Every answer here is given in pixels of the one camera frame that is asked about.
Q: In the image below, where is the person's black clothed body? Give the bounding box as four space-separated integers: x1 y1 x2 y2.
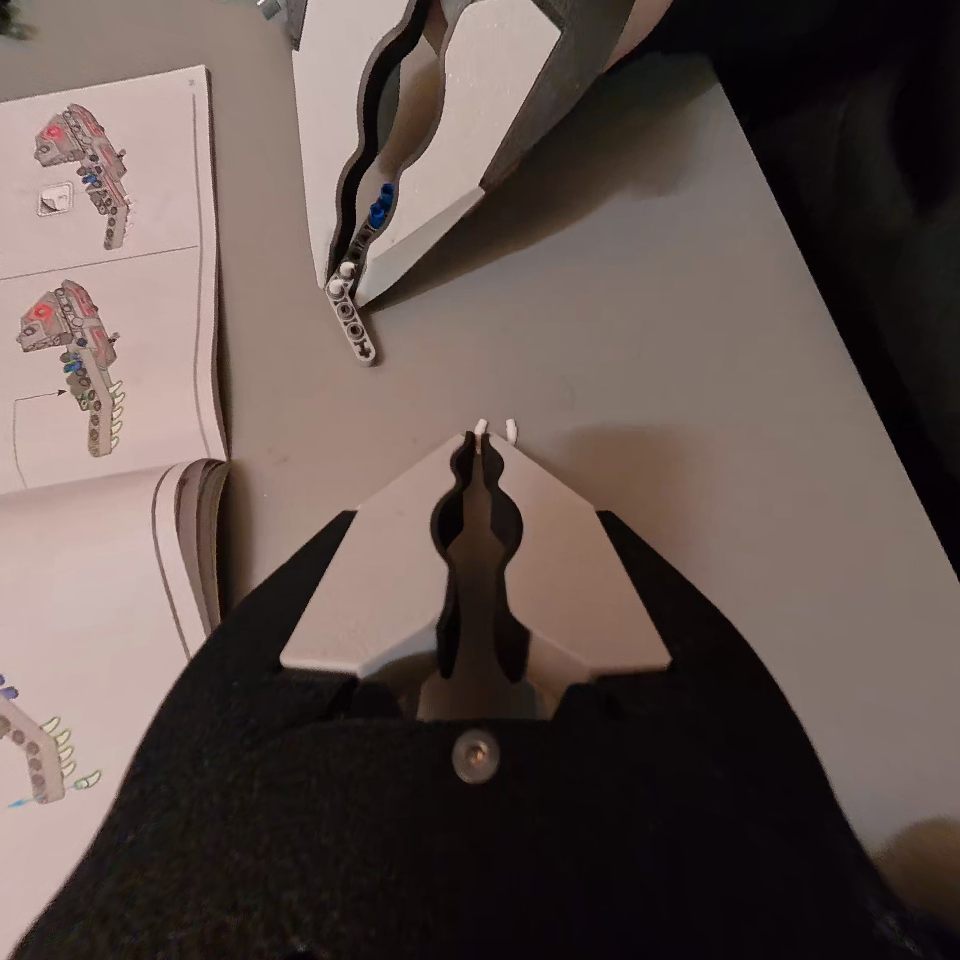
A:
750 112 960 586

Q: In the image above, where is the toy instruction booklet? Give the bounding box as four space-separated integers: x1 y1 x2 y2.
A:
0 66 232 960

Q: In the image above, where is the grey toy beam with pins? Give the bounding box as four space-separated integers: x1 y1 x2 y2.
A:
324 182 399 369

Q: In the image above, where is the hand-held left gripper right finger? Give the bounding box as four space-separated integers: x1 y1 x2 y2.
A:
480 433 674 723

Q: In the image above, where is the person's right hand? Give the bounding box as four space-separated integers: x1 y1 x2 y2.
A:
602 0 678 78

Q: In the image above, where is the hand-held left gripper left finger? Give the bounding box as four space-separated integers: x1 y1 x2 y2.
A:
279 432 481 723

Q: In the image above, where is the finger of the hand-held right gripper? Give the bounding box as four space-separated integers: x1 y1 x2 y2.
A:
351 0 567 310
291 0 435 286

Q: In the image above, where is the person's right forearm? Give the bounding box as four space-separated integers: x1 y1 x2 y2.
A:
633 0 960 226

